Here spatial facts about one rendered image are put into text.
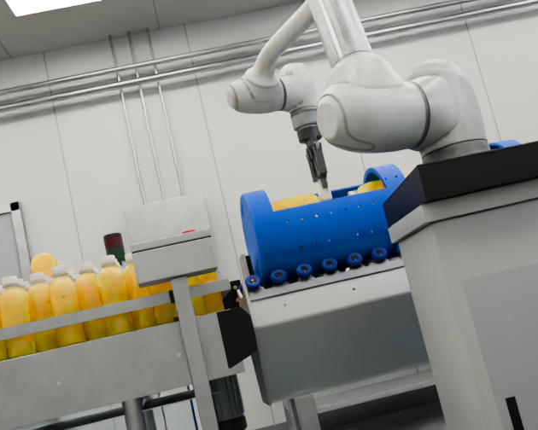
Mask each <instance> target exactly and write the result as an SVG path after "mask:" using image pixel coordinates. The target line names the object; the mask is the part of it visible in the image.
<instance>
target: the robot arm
mask: <svg viewBox="0 0 538 430"><path fill-rule="evenodd" d="M314 22H315V24H316V27H317V29H318V32H319V36H320V38H321V40H322V43H323V45H324V48H325V52H326V54H327V57H328V59H329V62H330V66H331V68H332V70H331V72H330V75H329V77H328V79H327V81H326V90H325V91H324V92H323V94H322V96H321V97H320V98H319V102H318V106H317V99H318V98H317V93H316V90H315V86H314V83H313V79H312V77H311V74H310V72H309V71H308V69H307V67H306V66H305V65H304V64H302V63H297V62H295V63H290V64H287V65H285V66H284V67H283V68H282V70H281V72H280V74H279V77H278V76H277V74H276V73H275V65H276V63H277V61H278V58H279V57H280V56H281V54H282V53H283V52H284V51H285V50H286V49H287V48H288V47H289V46H290V45H291V44H292V43H294V41H296V39H298V37H300V35H302V33H304V31H306V29H308V28H309V27H310V26H311V25H312V24H313V23H314ZM226 97H227V101H228V103H229V105H230V107H231V108H233V109H234V110H235V111H237V112H239V113H247V114H263V113H272V112H277V111H283V112H287V113H289V115H290V118H291V122H292V125H293V129H294V131H296V132H297V136H298V140H299V143H301V144H306V145H307V148H306V153H307V154H306V157H307V162H308V164H309V168H310V172H311V175H312V179H313V182H314V183H315V186H316V190H317V193H318V196H319V195H322V199H323V201H324V200H332V195H331V191H330V185H329V182H328V178H327V173H328V171H327V168H326V164H325V157H324V154H323V150H322V145H321V144H322V143H321V142H318V140H320V139H321V138H322V137H323V138H324V139H325V140H326V141H327V142H328V143H329V144H331V145H332V146H334V147H336V148H340V149H342V150H346V151H349V152H354V153H361V154H377V153H388V152H395V151H401V150H404V149H411V150H413V151H416V152H419V153H420V155H421V159H422V161H423V163H428V162H432V161H437V160H444V159H449V158H453V157H458V156H462V155H467V154H474V153H479V152H483V151H488V150H491V149H490V147H489V145H488V139H487V136H486V132H485V126H484V123H483V119H482V114H481V110H480V107H479V105H478V102H477V98H476V95H475V92H474V90H473V88H472V86H471V83H470V82H469V80H468V78H467V77H466V76H465V74H464V73H463V72H462V71H461V70H460V68H459V67H458V66H456V65H455V64H454V63H453V62H451V61H447V60H444V59H433V60H428V61H424V62H421V63H419V64H417V66H415V67H414V68H412V69H411V70H410V71H409V72H408V73H407V75H406V76H405V77H404V79H402V78H401V77H400V75H399V74H398V73H397V72H396V71H395V70H394V69H393V68H392V66H390V64H389V63H388V61H387V60H386V59H384V58H382V57H381V56H379V55H374V54H373V52H372V50H371V46H370V44H369V42H368V39H367V37H366V34H365V31H364V28H363V26H362V24H361V22H360V18H359V16H358V14H357V11H356V8H355V6H354V3H353V0H306V2H304V4H302V6H300V8H298V9H297V10H296V12H295V13H294V14H293V15H292V16H291V17H290V18H289V19H288V20H287V21H286V22H285V23H284V25H283V26H282V27H281V28H280V29H279V30H278V31H277V32H276V33H275V34H274V35H273V37H272V38H271V39H270V40H269V41H268V42H267V44H266V45H265V46H264V48H263V49H262V51H261V52H260V54H259V56H258V58H257V60H256V63H255V64H254V66H253V67H252V68H250V69H248V70H247V71H246V73H245V74H244V75H243V76H242V77H241V78H240V79H237V80H235V81H234V82H232V83H231V84H230V85H229V87H228V89H227V92H226Z"/></svg>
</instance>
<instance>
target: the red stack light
mask: <svg viewBox="0 0 538 430"><path fill-rule="evenodd" d="M103 242H104V246H105V251H106V250H108V249H110V248H114V247H123V246H124V243H123V239H122V235H114V236H110V237H107V238H104V239H103Z"/></svg>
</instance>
